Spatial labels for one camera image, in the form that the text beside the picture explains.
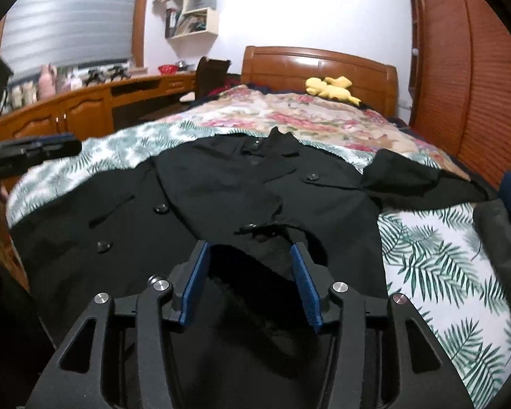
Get large black coat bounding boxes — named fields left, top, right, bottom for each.
left=12, top=130, right=490, bottom=341

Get pink bottle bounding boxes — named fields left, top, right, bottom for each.
left=37, top=64, right=57, bottom=100

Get wooden desk cabinet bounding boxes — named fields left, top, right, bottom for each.
left=0, top=72, right=195, bottom=142

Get palm leaf print bedsheet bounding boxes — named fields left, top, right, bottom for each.
left=6, top=117, right=511, bottom=408

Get grey window blind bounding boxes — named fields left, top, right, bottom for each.
left=0, top=0, right=135, bottom=78

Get red bowl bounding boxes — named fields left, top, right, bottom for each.
left=158, top=65, right=179, bottom=75

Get dark wooden chair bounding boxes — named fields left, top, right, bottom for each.
left=195, top=56, right=232, bottom=100

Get floral quilt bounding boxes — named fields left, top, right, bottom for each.
left=163, top=85, right=470, bottom=179

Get wooden headboard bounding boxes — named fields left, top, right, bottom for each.
left=241, top=45, right=399, bottom=118

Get wooden wardrobe louvred doors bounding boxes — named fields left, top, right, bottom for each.
left=410, top=0, right=511, bottom=186

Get yellow plush toy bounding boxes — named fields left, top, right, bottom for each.
left=305, top=76, right=361, bottom=107

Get white wall shelf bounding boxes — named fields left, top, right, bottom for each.
left=152, top=0, right=219, bottom=42

